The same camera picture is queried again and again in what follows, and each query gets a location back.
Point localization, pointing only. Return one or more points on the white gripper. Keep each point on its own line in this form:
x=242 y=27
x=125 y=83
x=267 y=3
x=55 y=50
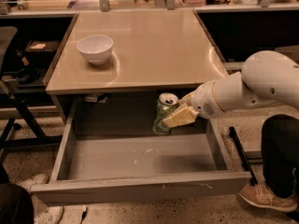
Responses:
x=202 y=101

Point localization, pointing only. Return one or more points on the green soda can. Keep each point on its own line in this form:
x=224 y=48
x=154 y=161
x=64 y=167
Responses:
x=166 y=104

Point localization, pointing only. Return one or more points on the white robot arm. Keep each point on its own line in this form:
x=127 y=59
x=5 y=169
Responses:
x=266 y=77

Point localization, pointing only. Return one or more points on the open grey top drawer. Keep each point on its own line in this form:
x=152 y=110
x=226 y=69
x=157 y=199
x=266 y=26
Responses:
x=110 y=154

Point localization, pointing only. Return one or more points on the black floor bar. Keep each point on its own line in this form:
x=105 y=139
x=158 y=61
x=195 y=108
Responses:
x=242 y=155

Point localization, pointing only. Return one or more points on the beige top cabinet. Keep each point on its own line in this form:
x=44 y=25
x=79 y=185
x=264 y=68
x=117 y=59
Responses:
x=153 y=49

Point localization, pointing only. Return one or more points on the dark trouser leg right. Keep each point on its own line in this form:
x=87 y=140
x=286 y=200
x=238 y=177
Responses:
x=280 y=151

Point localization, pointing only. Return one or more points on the dark trouser leg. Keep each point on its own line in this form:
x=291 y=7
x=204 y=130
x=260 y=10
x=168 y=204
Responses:
x=280 y=151
x=15 y=202

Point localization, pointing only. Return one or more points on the tan sneaker right side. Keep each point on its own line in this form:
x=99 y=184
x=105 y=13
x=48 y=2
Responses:
x=263 y=197

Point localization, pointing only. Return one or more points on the white ceramic bowl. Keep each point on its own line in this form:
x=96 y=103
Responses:
x=95 y=49

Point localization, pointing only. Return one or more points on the black box on shelf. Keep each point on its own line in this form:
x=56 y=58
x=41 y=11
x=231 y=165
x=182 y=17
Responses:
x=41 y=53

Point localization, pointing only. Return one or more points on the black office chair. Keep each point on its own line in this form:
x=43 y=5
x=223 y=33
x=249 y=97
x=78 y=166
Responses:
x=7 y=34

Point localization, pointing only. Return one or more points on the dark trouser leg left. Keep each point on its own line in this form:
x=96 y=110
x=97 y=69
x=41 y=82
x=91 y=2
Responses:
x=15 y=202

